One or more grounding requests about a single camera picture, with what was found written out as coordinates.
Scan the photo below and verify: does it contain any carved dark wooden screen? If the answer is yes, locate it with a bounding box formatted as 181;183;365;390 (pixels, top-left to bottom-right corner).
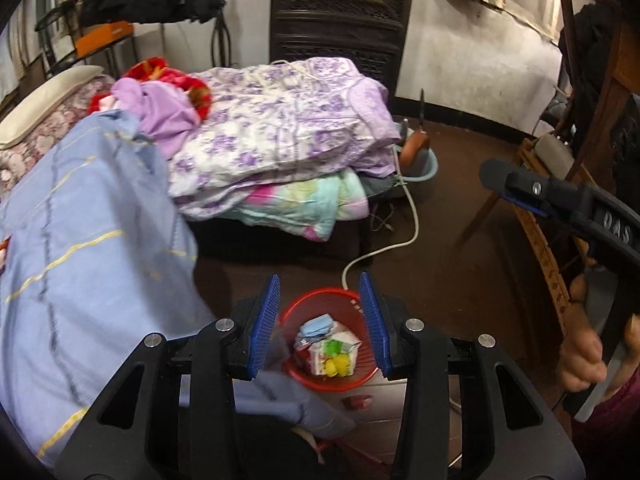
269;0;412;96

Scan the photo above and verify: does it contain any light blue case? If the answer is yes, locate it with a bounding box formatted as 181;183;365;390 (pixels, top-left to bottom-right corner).
298;313;335;338

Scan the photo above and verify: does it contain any lilac cloth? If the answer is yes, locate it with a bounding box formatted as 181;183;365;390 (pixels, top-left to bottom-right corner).
111;77;201;160

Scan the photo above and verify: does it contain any orange box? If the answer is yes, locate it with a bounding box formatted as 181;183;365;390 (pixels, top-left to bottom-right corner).
76;21;134;58

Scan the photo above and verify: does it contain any black round plant stand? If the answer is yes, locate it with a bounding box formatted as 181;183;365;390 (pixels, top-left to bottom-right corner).
35;0;78;77

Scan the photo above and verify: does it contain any yellow pompom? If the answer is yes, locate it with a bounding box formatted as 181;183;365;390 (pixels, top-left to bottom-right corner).
324;353;352;378

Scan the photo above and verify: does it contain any blue striped bed blanket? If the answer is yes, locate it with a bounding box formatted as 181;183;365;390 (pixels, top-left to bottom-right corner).
0;107;359;468

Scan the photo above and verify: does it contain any red mesh trash basket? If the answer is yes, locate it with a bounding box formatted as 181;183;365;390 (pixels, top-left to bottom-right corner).
280;288;378;393

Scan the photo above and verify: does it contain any pastel tie-dye quilt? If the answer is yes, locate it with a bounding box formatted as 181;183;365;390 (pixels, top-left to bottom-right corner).
221;168;369;242

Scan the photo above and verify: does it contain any floral folded quilt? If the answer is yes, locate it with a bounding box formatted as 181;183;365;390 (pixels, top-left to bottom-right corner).
0;75;114;198

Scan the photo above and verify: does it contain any person right hand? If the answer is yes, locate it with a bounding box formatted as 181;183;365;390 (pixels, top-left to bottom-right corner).
558;274;639;401

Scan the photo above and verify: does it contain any cream pillow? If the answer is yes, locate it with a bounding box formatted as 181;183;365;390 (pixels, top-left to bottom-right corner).
0;65;104;150

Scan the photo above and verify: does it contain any light blue wash basin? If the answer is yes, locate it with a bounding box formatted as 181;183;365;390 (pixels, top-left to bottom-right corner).
392;127;439;194

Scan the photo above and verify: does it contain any red patterned blanket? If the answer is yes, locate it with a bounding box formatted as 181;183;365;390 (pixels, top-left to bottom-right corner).
88;58;213;130

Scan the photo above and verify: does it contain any wooden chair by window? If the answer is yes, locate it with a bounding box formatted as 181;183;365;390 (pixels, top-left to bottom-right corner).
459;0;639;333

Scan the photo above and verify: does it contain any black metal coat rack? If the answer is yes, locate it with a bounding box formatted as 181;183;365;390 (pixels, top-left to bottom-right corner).
209;0;232;68

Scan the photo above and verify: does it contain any white printed packet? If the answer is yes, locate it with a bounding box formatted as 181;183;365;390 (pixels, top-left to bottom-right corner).
294;322;361;378

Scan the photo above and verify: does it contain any white power cable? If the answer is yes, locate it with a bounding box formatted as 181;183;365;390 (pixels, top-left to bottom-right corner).
340;148;421;292

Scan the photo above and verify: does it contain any purple floral duvet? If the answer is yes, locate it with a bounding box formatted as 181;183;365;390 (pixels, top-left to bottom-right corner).
168;58;399;220

